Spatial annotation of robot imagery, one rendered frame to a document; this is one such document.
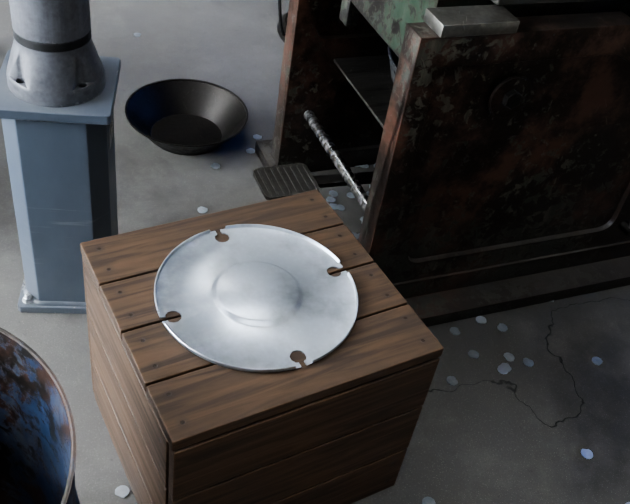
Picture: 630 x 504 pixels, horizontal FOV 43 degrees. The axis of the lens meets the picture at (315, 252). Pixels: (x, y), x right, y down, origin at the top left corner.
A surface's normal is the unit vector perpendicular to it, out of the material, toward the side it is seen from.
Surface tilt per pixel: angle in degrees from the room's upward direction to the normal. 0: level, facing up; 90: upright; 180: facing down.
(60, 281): 89
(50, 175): 90
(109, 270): 0
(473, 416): 0
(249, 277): 0
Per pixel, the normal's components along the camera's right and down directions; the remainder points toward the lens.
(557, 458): 0.13, -0.74
